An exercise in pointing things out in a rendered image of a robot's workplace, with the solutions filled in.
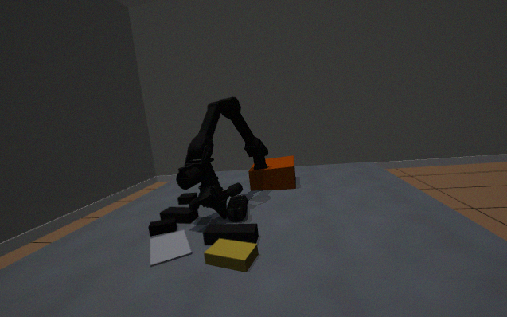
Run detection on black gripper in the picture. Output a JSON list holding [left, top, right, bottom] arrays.
[[189, 175, 243, 219]]

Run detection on yellow rectangular block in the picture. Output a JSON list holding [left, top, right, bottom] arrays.
[[204, 239, 259, 272]]

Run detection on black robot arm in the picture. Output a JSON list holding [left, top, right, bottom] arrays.
[[176, 97, 268, 207]]

